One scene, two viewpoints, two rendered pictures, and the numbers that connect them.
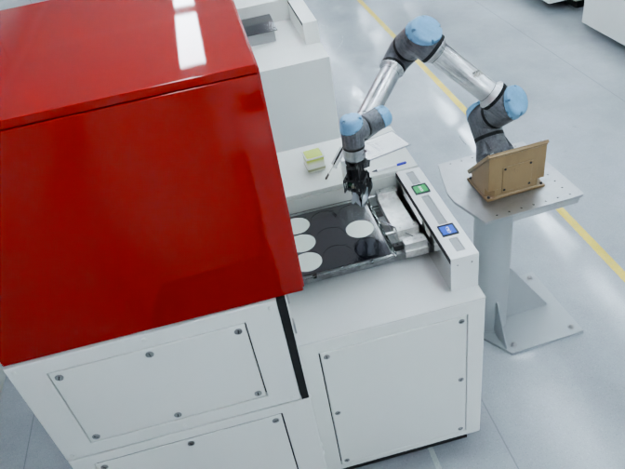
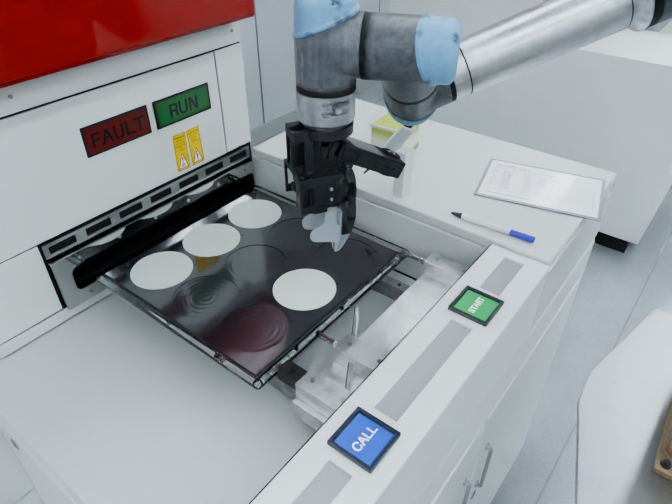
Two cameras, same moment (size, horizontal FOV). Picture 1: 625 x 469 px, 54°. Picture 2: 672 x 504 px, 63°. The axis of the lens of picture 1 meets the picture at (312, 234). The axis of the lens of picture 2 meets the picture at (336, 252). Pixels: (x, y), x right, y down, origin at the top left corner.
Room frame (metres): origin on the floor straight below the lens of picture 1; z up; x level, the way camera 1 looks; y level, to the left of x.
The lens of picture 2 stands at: (1.29, -0.66, 1.46)
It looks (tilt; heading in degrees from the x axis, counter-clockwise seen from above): 37 degrees down; 43
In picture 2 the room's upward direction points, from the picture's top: straight up
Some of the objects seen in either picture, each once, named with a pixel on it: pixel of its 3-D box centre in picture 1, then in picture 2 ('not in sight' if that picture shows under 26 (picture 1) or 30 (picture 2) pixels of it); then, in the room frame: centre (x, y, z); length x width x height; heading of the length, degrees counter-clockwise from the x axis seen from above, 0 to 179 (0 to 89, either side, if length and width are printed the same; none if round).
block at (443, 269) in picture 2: (386, 193); (449, 271); (1.93, -0.31, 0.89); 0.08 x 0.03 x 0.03; 96
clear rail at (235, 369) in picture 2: (344, 267); (170, 325); (1.54, -0.08, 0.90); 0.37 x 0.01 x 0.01; 96
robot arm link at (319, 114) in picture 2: (354, 153); (326, 106); (1.77, -0.19, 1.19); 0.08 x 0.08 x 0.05
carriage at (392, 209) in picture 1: (400, 222); (393, 341); (1.77, -0.33, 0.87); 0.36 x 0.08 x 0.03; 6
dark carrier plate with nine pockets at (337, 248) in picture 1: (330, 236); (255, 263); (1.72, -0.06, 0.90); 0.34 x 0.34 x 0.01; 5
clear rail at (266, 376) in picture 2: (378, 224); (341, 309); (1.74, -0.24, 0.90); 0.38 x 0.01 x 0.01; 6
